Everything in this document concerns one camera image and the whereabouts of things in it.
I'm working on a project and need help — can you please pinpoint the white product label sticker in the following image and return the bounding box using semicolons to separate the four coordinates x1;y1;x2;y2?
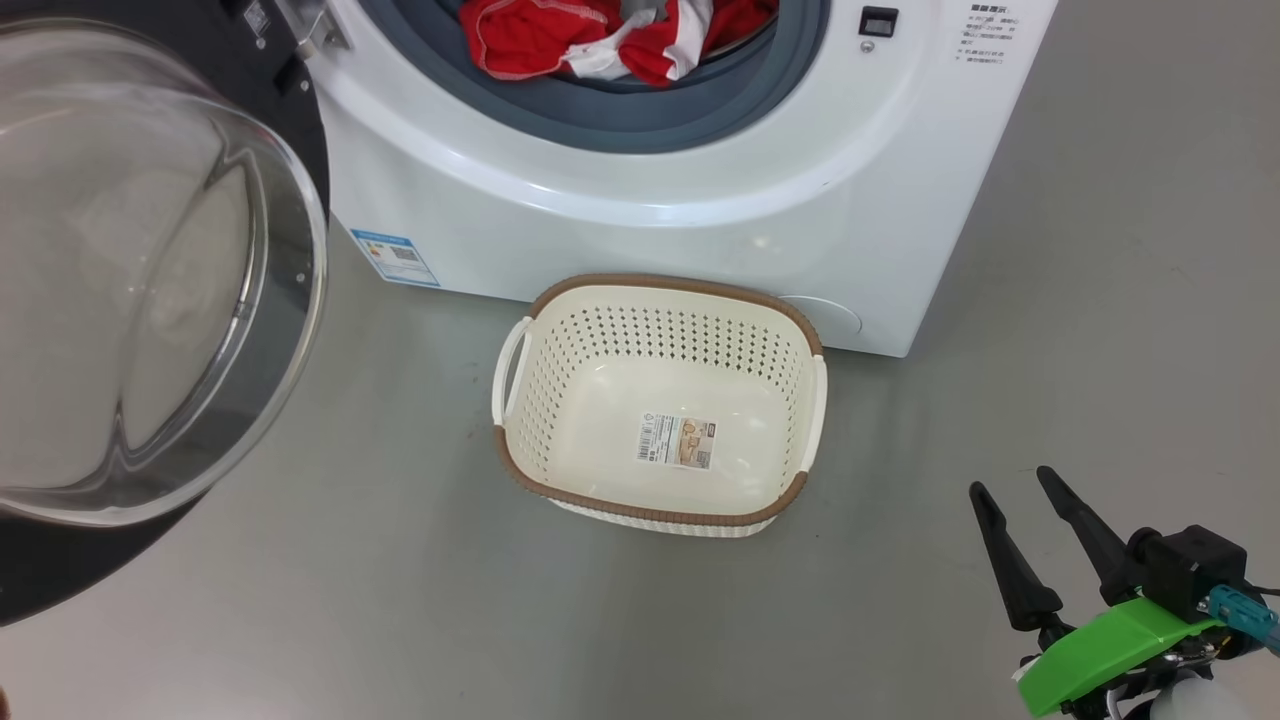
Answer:
636;411;717;471

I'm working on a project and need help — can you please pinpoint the white washing machine body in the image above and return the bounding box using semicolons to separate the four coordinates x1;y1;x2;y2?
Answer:
300;0;1059;359

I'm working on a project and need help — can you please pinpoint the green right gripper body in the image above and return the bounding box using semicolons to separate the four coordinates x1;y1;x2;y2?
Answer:
1012;597;1226;719

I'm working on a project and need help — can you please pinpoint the blue energy label sticker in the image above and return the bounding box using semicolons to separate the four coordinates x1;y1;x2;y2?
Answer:
350;228;441;289

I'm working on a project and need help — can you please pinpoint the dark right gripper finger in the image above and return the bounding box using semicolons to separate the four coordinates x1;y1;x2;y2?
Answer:
968;482;1064;633
1036;466;1141;606

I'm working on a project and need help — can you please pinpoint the cream basket with brown rim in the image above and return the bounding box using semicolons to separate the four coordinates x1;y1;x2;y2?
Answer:
491;273;829;539

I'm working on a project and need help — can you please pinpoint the round black washer door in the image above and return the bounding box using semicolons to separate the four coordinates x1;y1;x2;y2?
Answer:
0;0;331;629

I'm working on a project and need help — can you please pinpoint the teal right cable connector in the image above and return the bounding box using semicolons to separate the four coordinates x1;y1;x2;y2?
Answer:
1205;585;1280;656

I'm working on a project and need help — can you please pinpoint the round white filter cover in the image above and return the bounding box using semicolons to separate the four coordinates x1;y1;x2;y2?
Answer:
778;294;863;341

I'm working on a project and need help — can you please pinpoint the white and red garment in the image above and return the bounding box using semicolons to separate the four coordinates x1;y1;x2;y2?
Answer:
560;0;781;88

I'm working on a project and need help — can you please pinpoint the metal door hinge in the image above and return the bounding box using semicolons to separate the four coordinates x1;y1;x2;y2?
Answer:
270;0;351;63

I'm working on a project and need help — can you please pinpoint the small printed text label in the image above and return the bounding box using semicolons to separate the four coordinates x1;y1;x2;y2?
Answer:
955;0;1021;66

